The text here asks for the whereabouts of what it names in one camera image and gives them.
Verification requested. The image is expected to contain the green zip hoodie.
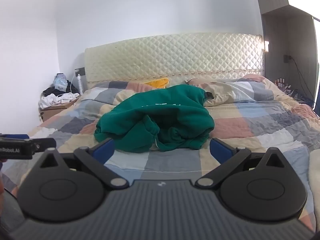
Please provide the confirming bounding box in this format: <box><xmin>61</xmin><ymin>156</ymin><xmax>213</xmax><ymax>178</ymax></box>
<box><xmin>94</xmin><ymin>85</ymin><xmax>215</xmax><ymax>153</ymax></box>

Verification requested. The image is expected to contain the pile of clothes on nightstand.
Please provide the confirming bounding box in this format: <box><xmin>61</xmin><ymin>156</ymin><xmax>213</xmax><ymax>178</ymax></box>
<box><xmin>38</xmin><ymin>73</ymin><xmax>80</xmax><ymax>109</ymax></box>

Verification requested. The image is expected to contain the wooden nightstand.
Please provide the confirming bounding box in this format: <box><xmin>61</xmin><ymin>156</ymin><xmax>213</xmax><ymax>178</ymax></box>
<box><xmin>39</xmin><ymin>98</ymin><xmax>79</xmax><ymax>122</ymax></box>

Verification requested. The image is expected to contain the white bottle on nightstand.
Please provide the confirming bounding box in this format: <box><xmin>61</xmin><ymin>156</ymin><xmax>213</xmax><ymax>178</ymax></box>
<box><xmin>77</xmin><ymin>74</ymin><xmax>84</xmax><ymax>95</ymax></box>

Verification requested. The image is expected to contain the cream fleece blanket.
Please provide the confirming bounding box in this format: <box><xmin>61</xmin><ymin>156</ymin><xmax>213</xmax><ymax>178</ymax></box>
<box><xmin>309</xmin><ymin>149</ymin><xmax>320</xmax><ymax>209</ymax></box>

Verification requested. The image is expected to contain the cream quilted headboard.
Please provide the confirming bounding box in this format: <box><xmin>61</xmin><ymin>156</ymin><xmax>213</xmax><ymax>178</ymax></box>
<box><xmin>84</xmin><ymin>33</ymin><xmax>265</xmax><ymax>88</ymax></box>

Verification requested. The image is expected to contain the black wall cable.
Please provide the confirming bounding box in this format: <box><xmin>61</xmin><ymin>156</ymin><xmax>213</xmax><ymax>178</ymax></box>
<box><xmin>283</xmin><ymin>54</ymin><xmax>316</xmax><ymax>106</ymax></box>

